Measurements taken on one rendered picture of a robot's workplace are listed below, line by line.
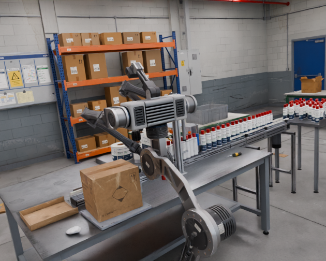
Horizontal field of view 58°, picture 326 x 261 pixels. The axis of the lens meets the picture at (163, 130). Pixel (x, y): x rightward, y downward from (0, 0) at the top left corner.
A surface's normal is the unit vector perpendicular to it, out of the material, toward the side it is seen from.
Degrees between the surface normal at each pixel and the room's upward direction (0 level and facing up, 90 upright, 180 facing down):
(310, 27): 90
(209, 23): 90
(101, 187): 90
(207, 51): 90
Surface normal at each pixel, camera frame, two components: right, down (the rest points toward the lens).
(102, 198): 0.55, 0.12
